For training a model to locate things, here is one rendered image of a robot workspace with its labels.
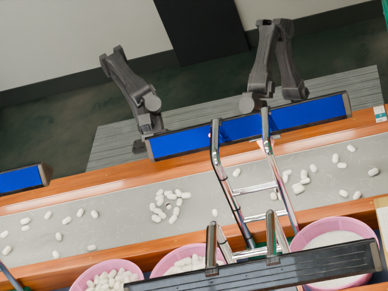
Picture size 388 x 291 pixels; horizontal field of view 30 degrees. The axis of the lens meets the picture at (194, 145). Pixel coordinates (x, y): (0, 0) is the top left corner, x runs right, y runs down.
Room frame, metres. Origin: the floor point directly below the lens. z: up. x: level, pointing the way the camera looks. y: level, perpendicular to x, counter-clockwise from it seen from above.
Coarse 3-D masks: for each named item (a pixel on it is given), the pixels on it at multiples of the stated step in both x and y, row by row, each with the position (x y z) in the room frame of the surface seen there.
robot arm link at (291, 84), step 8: (280, 40) 2.14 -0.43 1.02; (288, 40) 2.13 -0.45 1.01; (280, 48) 2.13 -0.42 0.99; (288, 48) 2.13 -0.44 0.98; (280, 56) 2.13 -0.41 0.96; (288, 56) 2.12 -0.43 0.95; (280, 64) 2.14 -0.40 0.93; (288, 64) 2.12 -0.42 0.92; (288, 72) 2.12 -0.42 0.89; (296, 72) 2.14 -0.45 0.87; (288, 80) 2.12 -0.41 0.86; (296, 80) 2.11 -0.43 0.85; (288, 88) 2.12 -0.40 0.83; (296, 88) 2.10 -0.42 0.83; (288, 96) 2.12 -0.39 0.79; (296, 96) 2.10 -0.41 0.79
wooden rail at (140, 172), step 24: (360, 120) 1.87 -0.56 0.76; (240, 144) 2.01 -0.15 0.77; (288, 144) 1.91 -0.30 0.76; (312, 144) 1.87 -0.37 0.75; (120, 168) 2.17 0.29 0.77; (144, 168) 2.11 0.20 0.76; (168, 168) 2.05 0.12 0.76; (192, 168) 2.01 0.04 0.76; (24, 192) 2.28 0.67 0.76; (48, 192) 2.22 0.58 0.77; (72, 192) 2.16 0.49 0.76; (96, 192) 2.12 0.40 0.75; (0, 216) 2.24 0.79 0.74
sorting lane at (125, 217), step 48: (336, 144) 1.83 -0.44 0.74; (384, 144) 1.74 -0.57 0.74; (144, 192) 2.01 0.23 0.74; (192, 192) 1.91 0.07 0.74; (288, 192) 1.71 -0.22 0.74; (336, 192) 1.63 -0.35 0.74; (384, 192) 1.54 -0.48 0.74; (0, 240) 2.10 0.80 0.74; (48, 240) 1.99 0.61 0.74; (96, 240) 1.88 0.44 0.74; (144, 240) 1.78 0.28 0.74
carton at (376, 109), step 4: (376, 108) 1.87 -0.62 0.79; (380, 108) 1.86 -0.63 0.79; (384, 108) 1.85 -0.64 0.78; (376, 112) 1.85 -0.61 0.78; (380, 112) 1.84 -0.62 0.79; (384, 112) 1.83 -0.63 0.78; (376, 116) 1.83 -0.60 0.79; (380, 116) 1.82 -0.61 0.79; (384, 116) 1.81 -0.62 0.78; (376, 120) 1.82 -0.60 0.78; (380, 120) 1.82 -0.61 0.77; (384, 120) 1.81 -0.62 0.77
